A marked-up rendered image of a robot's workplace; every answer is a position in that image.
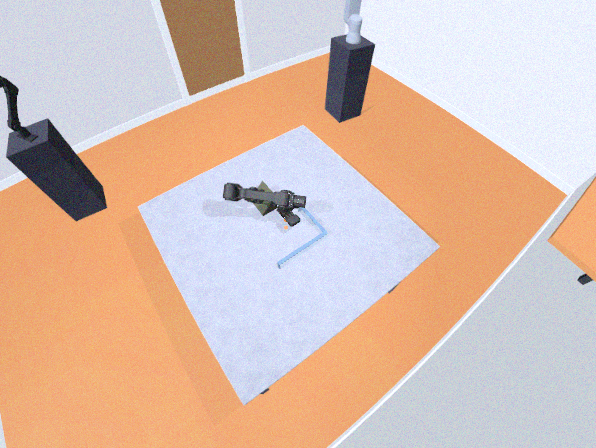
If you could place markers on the clear low corner walls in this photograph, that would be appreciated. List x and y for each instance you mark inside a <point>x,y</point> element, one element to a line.
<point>310,246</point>

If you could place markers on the blue flat bar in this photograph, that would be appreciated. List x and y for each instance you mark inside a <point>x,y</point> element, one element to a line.
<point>324,232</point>

